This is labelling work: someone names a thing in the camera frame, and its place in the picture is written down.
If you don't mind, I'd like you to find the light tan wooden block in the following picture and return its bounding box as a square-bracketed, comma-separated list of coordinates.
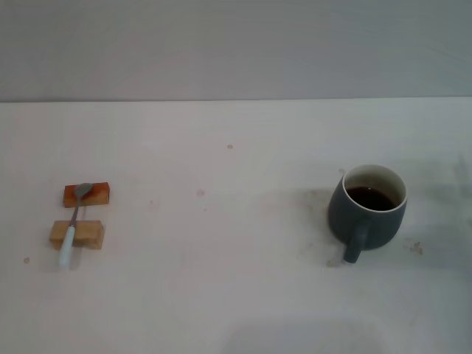
[49, 220, 105, 251]

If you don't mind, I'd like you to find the reddish-brown wooden block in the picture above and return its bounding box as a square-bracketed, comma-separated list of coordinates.
[60, 180, 112, 209]

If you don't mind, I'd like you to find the metal spoon with light-blue handle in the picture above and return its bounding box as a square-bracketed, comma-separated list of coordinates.
[58, 182, 93, 269]

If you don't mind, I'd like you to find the dark grey ceramic coffee mug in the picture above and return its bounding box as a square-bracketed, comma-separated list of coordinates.
[327, 164, 409, 265]

